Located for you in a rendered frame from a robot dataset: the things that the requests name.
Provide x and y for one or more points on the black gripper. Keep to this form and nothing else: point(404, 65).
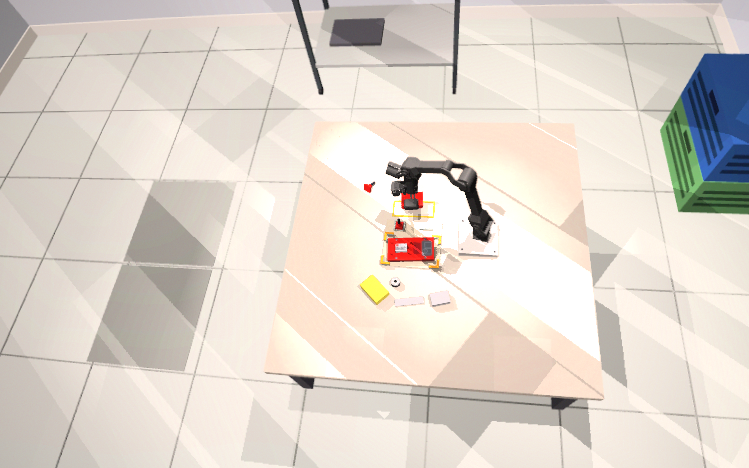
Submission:
point(412, 203)

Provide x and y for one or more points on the yellow rectangular block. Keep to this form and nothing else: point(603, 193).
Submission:
point(374, 289)

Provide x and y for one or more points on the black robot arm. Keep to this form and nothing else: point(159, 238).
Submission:
point(411, 170)

